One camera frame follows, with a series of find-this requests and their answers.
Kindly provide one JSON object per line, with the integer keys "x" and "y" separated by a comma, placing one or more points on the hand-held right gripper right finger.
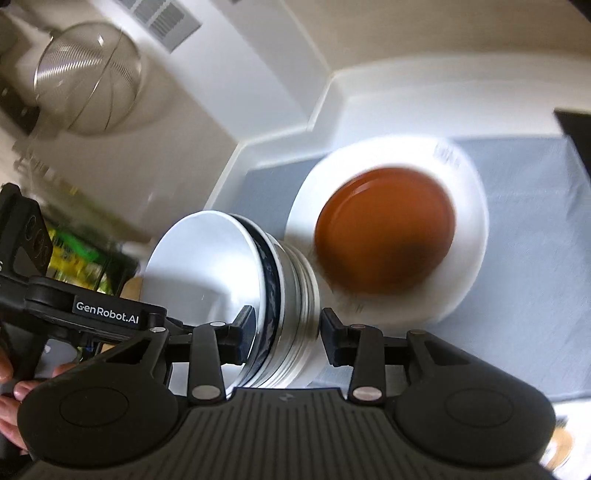
{"x": 328, "y": 333}

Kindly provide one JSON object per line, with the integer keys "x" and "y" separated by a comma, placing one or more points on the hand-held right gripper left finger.
{"x": 244, "y": 332}

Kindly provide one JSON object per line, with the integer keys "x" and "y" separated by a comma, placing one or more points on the white bowl blue patterned rim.
{"x": 207, "y": 286}

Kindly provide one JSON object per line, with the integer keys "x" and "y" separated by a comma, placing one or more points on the brown round plate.
{"x": 383, "y": 230}

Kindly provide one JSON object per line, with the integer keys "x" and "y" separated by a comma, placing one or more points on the white square floral plate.
{"x": 466, "y": 258}

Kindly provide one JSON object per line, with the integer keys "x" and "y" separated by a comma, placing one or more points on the person's left hand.
{"x": 11, "y": 415}

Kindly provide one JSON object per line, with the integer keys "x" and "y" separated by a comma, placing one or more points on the wooden cutting board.
{"x": 133, "y": 288}

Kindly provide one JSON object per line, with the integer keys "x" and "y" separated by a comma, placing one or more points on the black rack with packets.
{"x": 78, "y": 254}

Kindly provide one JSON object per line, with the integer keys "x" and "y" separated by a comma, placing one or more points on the grey drying mat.
{"x": 531, "y": 277}

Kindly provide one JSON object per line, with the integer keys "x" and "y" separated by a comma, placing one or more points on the steel mesh strainer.
{"x": 87, "y": 78}

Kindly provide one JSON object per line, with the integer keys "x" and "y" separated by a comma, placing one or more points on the grey vent grille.
{"x": 159, "y": 21}

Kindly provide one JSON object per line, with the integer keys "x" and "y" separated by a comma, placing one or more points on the black gas stove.
{"x": 577, "y": 138}

